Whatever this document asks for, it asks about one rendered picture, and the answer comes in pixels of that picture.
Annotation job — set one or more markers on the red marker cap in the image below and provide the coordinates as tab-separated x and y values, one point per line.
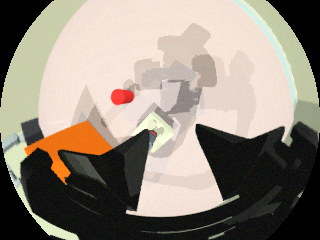
120	96

